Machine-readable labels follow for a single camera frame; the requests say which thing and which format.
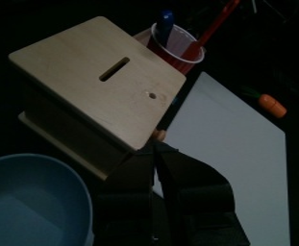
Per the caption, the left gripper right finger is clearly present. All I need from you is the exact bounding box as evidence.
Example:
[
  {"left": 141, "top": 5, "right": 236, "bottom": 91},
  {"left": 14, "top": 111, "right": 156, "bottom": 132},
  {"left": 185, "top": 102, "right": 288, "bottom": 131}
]
[{"left": 153, "top": 140, "right": 251, "bottom": 246}]

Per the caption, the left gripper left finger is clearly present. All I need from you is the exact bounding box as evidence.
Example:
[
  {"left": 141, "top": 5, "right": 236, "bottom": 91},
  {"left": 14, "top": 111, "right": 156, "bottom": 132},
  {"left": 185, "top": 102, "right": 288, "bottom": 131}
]
[{"left": 92, "top": 140, "right": 158, "bottom": 246}]

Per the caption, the white cutting board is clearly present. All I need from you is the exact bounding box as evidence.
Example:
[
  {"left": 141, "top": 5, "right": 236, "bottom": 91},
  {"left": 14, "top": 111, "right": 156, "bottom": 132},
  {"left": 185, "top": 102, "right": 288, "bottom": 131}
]
[{"left": 149, "top": 70, "right": 292, "bottom": 246}]

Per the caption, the grey-blue bowl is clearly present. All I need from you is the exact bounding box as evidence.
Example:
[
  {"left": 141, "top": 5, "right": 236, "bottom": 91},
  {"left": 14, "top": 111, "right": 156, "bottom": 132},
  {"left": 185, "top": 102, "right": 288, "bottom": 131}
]
[{"left": 0, "top": 153, "right": 94, "bottom": 246}]

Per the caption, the orange toy carrot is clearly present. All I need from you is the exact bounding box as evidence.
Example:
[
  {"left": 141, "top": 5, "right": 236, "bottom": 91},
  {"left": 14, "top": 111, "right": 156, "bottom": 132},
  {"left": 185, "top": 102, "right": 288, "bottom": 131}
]
[{"left": 243, "top": 87, "right": 288, "bottom": 119}]

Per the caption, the wooden box with red drawer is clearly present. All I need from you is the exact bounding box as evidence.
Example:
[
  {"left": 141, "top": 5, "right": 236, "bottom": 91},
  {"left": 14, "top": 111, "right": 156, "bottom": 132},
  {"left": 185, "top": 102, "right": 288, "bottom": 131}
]
[{"left": 6, "top": 15, "right": 188, "bottom": 183}]

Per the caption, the red plastic cup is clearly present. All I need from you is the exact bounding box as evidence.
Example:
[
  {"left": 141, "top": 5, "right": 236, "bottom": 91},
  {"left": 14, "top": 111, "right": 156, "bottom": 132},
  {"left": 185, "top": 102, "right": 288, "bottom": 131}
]
[{"left": 130, "top": 21, "right": 207, "bottom": 77}]

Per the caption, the red utensil handle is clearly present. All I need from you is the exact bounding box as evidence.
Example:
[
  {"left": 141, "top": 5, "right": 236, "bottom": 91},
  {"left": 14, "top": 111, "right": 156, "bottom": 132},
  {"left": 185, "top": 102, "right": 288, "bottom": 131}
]
[{"left": 183, "top": 0, "right": 243, "bottom": 62}]

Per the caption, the blue utensil handle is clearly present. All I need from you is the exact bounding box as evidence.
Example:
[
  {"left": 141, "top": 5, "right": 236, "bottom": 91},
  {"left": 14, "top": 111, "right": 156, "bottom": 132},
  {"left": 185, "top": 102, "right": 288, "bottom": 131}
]
[{"left": 153, "top": 9, "right": 176, "bottom": 50}]

